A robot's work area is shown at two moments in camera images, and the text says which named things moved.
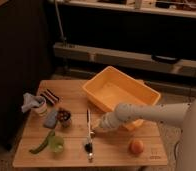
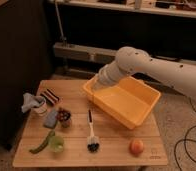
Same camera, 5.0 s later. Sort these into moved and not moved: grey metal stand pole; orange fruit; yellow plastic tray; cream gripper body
Moved: cream gripper body
Not moved: yellow plastic tray; grey metal stand pole; orange fruit
